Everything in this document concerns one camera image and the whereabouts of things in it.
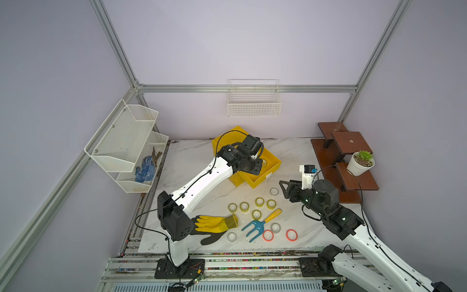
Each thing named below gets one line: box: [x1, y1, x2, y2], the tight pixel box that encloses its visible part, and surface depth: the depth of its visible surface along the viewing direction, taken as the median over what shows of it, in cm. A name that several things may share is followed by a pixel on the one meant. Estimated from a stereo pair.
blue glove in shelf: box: [134, 155, 156, 183], surface depth 89 cm
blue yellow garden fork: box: [241, 208, 283, 243], surface depth 87 cm
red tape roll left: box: [262, 229, 275, 243], surface depth 84 cm
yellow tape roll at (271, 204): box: [266, 198, 277, 210], surface depth 94 cm
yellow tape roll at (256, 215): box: [251, 209, 263, 221], surface depth 90 cm
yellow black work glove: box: [190, 213, 239, 246], surface depth 84 cm
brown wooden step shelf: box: [310, 121, 379, 204], surface depth 90 cm
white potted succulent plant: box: [346, 150, 376, 177], surface depth 82 cm
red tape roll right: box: [285, 228, 299, 243], surface depth 84 cm
